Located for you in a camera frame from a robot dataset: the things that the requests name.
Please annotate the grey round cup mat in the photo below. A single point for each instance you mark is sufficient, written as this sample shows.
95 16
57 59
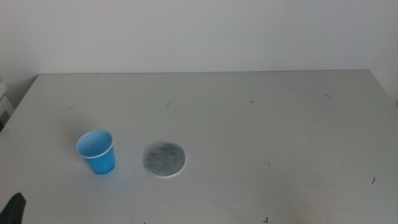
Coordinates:
164 159

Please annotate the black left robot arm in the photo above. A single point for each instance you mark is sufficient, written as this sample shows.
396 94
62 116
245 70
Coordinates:
14 210

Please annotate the blue paper cup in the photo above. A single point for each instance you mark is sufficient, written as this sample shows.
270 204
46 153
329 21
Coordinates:
99 161

